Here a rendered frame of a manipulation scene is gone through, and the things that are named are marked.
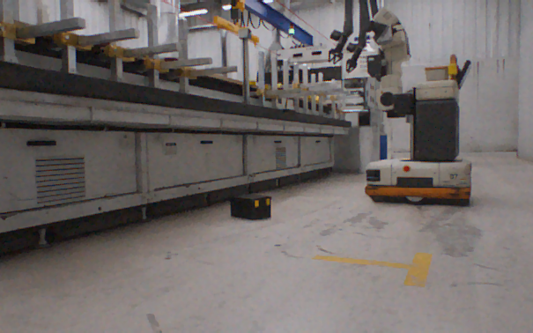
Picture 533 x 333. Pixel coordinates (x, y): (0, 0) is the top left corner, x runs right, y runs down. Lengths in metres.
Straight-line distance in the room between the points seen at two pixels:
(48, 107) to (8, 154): 0.28
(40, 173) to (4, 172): 0.15
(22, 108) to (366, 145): 4.75
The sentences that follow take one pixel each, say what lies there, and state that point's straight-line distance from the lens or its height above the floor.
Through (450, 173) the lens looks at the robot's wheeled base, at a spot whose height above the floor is 0.22.
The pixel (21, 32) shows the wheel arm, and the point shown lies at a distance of 1.69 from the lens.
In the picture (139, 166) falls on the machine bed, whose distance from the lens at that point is 2.42.
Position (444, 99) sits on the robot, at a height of 0.69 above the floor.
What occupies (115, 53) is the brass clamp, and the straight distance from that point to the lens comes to 2.00.
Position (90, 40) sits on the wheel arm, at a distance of 1.82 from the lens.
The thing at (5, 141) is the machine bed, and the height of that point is 0.45.
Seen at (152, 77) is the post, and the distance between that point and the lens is 2.19.
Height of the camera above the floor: 0.42
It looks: 3 degrees down
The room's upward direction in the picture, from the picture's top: 1 degrees counter-clockwise
